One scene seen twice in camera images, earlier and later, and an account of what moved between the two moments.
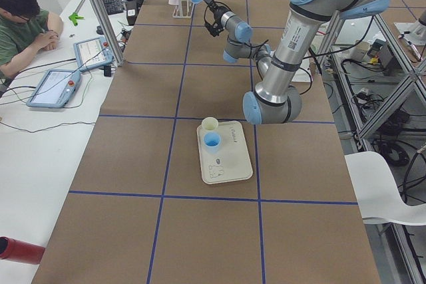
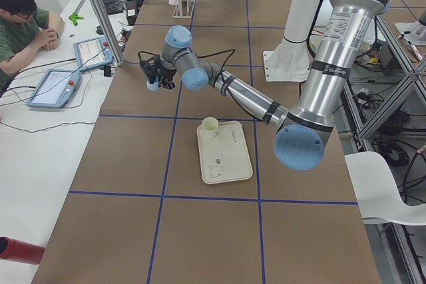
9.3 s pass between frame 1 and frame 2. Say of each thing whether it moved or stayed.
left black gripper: moved
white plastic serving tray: stayed
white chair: stayed
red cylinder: stayed
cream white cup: stayed
